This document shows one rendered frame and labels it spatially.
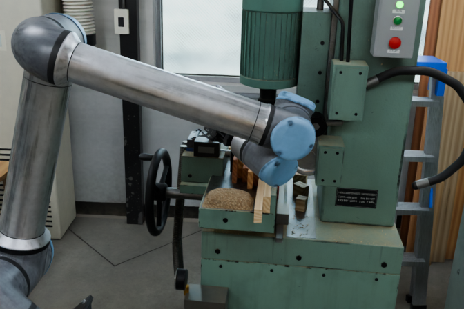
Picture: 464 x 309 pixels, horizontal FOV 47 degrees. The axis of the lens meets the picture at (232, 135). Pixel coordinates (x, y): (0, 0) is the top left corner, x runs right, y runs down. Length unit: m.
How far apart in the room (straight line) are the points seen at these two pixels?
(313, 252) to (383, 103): 0.46
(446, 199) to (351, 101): 1.68
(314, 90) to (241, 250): 0.51
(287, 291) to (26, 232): 0.75
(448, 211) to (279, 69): 1.76
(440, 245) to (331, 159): 1.75
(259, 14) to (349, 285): 0.82
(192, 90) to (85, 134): 2.18
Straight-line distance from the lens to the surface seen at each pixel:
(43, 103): 1.29
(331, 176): 1.49
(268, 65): 1.51
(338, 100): 1.43
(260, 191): 1.49
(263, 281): 1.63
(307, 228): 1.61
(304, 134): 1.07
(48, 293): 2.79
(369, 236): 1.62
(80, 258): 3.01
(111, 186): 3.31
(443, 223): 3.09
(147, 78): 1.08
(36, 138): 1.32
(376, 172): 1.60
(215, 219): 1.48
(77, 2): 2.88
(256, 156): 1.25
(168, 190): 1.76
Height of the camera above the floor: 1.56
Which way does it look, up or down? 19 degrees down
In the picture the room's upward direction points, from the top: 2 degrees clockwise
